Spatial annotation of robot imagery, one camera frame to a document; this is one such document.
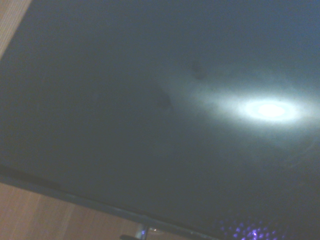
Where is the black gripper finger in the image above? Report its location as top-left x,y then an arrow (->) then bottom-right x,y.
119,224 -> 151,240

